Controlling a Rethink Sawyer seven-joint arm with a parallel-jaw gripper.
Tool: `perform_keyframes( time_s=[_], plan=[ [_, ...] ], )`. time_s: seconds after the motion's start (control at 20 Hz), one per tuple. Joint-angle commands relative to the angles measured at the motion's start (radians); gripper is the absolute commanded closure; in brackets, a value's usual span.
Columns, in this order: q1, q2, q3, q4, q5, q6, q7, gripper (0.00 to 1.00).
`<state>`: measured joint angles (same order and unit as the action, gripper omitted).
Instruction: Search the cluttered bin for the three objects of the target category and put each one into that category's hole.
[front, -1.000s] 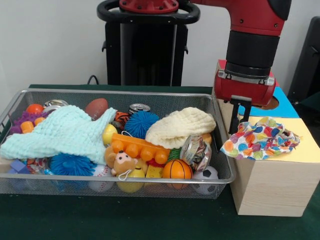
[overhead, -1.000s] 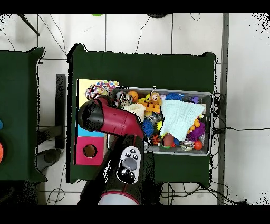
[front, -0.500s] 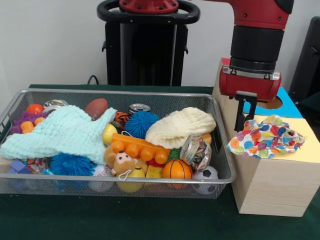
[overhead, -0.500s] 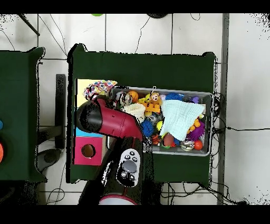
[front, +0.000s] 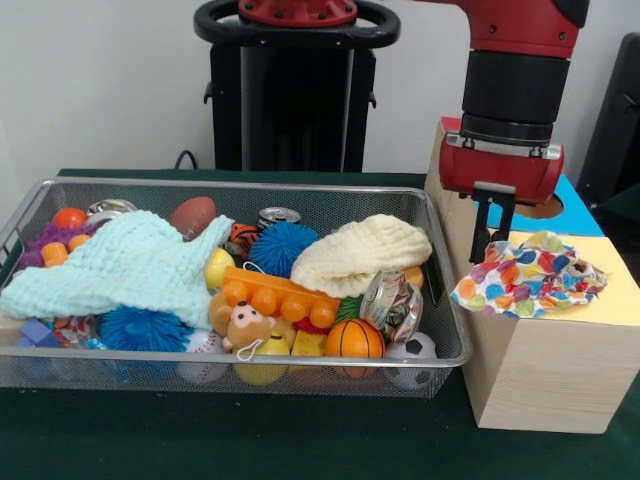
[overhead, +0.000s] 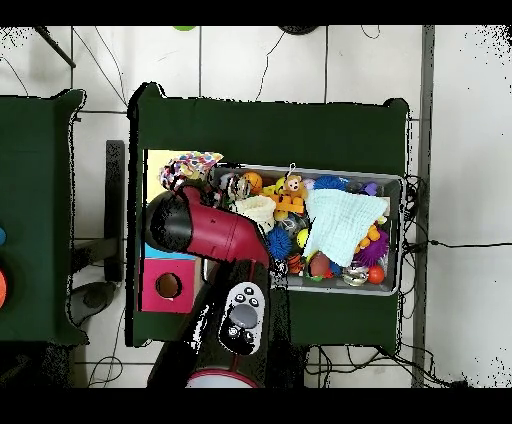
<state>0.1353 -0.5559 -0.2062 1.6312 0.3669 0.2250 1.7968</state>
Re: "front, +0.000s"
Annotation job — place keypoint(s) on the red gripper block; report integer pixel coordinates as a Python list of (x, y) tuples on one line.
[(500, 170)]

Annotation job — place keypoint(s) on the colourful confetti paper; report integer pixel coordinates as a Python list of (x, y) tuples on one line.
[(520, 280)]

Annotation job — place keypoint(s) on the light blue knitted cloth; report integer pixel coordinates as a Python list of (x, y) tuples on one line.
[(115, 265)]

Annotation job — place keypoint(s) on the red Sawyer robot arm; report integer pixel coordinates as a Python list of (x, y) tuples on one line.
[(515, 75)]

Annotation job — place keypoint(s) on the wooden box with three holes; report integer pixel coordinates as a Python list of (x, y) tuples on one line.
[(545, 370)]

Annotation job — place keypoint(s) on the shallow metal mesh bin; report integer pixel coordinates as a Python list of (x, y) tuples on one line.
[(150, 380)]

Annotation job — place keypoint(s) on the crushed silver foil can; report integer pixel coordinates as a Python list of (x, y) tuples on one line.
[(392, 305)]

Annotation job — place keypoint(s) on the cream knitted cloth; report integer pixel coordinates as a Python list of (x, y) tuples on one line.
[(360, 255)]

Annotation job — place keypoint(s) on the toy soccer ball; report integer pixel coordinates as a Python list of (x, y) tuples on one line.
[(417, 350)]

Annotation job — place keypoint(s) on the black upright panel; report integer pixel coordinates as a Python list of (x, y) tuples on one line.
[(620, 125)]

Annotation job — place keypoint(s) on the orange toy basketball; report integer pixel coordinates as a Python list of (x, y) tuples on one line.
[(355, 337)]

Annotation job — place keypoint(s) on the small blue spiky ball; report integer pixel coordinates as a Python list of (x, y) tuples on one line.
[(282, 250)]

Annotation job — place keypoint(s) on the orange toy building brick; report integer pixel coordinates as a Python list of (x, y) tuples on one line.
[(280, 297)]

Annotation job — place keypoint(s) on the brown plush monkey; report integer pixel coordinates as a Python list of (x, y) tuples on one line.
[(245, 325)]

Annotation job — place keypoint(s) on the dark green table cloth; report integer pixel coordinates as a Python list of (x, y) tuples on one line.
[(300, 440)]

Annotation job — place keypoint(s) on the brown toy football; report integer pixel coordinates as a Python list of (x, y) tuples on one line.
[(192, 212)]

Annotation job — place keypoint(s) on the large blue spiky ball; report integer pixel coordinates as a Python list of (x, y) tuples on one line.
[(140, 327)]

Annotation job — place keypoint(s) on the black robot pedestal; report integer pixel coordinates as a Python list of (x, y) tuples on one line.
[(280, 125)]

